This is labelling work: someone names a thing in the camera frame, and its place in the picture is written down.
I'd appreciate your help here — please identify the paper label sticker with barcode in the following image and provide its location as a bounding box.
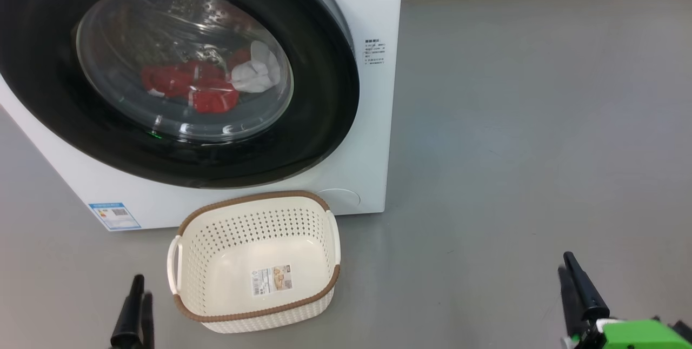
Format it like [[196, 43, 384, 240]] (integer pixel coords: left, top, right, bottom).
[[251, 265, 293, 297]]

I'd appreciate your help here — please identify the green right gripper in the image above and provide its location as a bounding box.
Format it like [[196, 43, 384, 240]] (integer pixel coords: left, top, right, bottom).
[[558, 252, 692, 349]]

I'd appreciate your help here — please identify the blue energy label sticker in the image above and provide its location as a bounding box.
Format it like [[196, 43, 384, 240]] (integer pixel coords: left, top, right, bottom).
[[88, 203, 142, 231]]

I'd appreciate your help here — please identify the round white filter cover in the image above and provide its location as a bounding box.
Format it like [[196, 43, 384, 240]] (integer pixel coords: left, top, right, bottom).
[[316, 189, 361, 214]]

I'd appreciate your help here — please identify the black round glass washer door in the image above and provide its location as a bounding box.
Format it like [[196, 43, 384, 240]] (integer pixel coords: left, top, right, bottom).
[[0, 0, 361, 189]]

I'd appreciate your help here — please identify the cream perforated laundry basket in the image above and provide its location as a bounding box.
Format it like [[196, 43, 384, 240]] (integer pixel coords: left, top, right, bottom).
[[167, 191, 342, 334]]

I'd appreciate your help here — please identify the white front-load washing machine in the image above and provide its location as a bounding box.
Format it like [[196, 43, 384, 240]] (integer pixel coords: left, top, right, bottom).
[[0, 0, 404, 232]]

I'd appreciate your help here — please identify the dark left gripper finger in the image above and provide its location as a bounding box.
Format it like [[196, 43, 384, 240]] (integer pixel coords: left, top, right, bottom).
[[141, 293, 155, 349], [111, 274, 145, 348]]

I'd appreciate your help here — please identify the red and white garment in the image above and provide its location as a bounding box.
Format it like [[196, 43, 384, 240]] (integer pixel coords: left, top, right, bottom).
[[141, 40, 282, 115]]

